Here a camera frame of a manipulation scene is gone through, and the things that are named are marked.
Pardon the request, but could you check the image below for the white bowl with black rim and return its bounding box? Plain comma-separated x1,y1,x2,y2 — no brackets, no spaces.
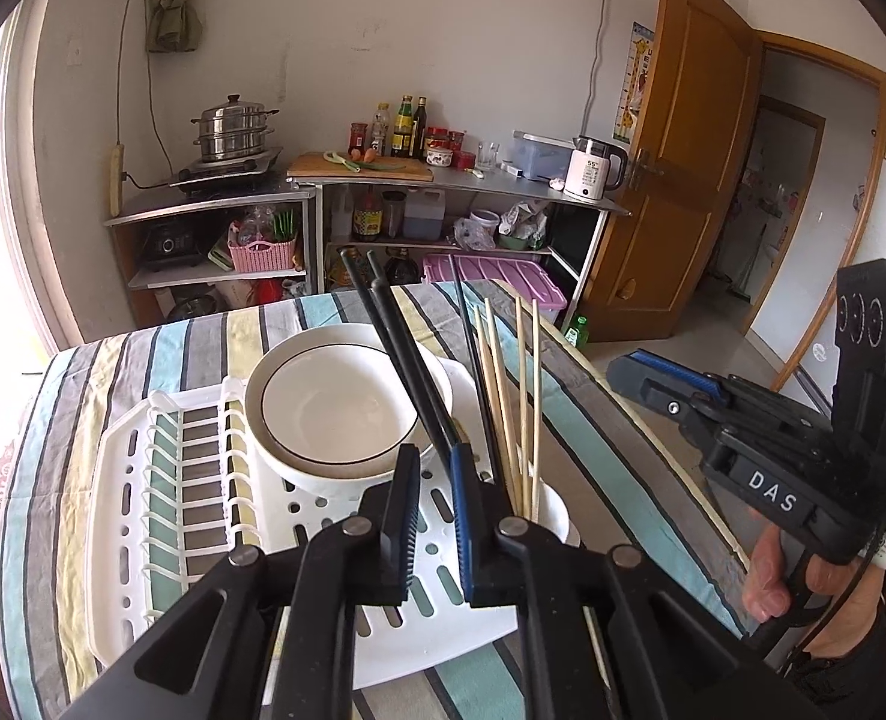
245,322,455,466
263,345,463,502

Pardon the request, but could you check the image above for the wooden cutting board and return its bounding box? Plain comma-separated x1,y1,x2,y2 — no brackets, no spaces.
287,152,436,183

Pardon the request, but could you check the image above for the beige power strip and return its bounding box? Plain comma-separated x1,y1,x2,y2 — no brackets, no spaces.
110,142,128,216

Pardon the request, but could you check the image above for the wall poster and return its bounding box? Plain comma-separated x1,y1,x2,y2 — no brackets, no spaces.
612,21,655,148

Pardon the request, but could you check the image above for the person's right forearm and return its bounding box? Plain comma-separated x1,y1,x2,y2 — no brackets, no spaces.
777,600,886,702

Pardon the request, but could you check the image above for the person's right hand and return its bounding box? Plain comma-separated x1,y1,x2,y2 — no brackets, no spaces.
741,521,886,657

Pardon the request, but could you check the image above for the striped tablecloth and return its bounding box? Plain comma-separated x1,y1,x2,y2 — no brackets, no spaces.
0,281,752,720

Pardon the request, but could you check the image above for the pink lid storage box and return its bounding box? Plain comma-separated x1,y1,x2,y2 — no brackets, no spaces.
422,253,568,328

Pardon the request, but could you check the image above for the white utensil cup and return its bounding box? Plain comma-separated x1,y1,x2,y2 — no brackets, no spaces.
480,484,571,550

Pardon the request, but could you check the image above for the bundle of food bags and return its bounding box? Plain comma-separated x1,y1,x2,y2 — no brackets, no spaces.
499,200,550,237

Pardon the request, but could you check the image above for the steel steamer pot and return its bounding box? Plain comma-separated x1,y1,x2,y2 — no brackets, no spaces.
191,94,280,164

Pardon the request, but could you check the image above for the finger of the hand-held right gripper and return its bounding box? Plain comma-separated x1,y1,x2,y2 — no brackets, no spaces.
630,349,722,394
606,355,836,460

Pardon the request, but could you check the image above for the dark round bottle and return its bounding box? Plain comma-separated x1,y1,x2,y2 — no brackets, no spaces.
383,247,418,287

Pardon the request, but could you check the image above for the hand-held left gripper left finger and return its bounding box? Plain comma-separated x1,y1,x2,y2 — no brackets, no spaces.
56,444,422,720

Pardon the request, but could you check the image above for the yellow label sauce bottle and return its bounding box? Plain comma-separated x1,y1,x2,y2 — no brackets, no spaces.
390,95,416,159

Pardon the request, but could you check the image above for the metal door handle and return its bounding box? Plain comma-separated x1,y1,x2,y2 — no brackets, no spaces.
627,148,666,193

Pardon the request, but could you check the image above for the white plastic dish rack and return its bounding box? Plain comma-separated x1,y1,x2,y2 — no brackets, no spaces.
86,360,573,706

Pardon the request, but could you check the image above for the black power cable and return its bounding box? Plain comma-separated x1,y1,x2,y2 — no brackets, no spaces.
113,0,189,192

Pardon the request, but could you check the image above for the wooden chopstick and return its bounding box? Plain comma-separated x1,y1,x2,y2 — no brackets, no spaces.
531,298,541,524
516,297,532,520
484,297,526,515
475,305,519,515

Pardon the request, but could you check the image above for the black chopstick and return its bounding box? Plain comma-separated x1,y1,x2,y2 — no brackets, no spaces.
340,246,455,458
366,250,463,455
449,255,515,518

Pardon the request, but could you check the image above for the pink woven basket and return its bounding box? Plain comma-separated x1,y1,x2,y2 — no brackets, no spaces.
228,236,298,275

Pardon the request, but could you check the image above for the white electric kettle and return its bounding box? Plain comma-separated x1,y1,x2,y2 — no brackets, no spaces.
564,135,631,202

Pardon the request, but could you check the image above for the translucent oil jug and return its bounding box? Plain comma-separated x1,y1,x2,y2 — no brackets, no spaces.
403,190,446,242

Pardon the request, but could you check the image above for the green scallion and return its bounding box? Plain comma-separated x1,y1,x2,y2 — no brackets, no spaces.
323,150,408,170

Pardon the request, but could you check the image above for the red cap sauce bottle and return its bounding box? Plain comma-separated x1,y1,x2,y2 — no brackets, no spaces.
353,191,383,242

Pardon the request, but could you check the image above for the wooden door frame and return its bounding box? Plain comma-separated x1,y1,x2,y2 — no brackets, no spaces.
739,30,886,398

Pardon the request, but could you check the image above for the low metal shelf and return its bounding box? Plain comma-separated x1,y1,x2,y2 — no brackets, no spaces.
104,184,319,329

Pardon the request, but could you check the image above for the black kitchen appliance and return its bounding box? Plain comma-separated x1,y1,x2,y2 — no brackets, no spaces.
139,217,201,272

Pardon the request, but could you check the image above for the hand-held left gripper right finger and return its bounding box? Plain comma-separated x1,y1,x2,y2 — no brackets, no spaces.
449,444,797,720

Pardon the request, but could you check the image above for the wooden door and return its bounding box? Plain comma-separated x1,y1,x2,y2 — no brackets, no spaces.
582,0,764,347

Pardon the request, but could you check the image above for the dark glass bottle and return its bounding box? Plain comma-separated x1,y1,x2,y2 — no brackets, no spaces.
411,97,431,161

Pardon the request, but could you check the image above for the crumpled plastic bag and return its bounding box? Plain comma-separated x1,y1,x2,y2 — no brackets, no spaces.
454,217,497,251

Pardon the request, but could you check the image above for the clear plastic storage container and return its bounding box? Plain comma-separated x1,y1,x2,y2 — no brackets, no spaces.
513,130,576,182

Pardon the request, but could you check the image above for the black induction cooker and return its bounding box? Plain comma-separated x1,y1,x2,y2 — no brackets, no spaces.
169,148,286,194

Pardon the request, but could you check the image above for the tall metal shelf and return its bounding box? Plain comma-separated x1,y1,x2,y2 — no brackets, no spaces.
287,163,632,332

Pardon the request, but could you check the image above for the steel mixing bowl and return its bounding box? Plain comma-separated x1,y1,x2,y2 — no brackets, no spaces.
167,292,223,320

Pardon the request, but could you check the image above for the grey wall cable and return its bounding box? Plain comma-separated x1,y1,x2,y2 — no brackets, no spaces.
584,0,615,142

